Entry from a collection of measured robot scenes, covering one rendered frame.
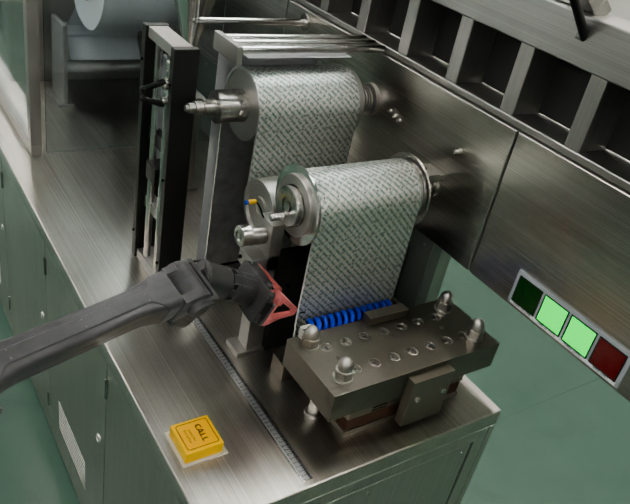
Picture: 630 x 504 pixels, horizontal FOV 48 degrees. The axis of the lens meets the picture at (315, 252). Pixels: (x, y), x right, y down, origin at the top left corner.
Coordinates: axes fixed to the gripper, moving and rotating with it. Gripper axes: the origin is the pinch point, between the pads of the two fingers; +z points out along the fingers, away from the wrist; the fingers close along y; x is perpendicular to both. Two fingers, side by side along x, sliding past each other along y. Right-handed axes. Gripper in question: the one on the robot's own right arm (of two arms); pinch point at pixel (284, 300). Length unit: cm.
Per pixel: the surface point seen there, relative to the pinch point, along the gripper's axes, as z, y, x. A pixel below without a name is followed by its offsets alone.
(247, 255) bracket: -5.1, -9.6, 2.0
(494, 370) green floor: 184, -51, -31
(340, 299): 13.5, -0.8, 3.2
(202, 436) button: -9.3, 11.5, -23.2
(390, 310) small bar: 22.1, 4.0, 6.4
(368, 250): 12.2, -1.3, 14.5
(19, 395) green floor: 25, -99, -114
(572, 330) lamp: 28.0, 32.1, 26.1
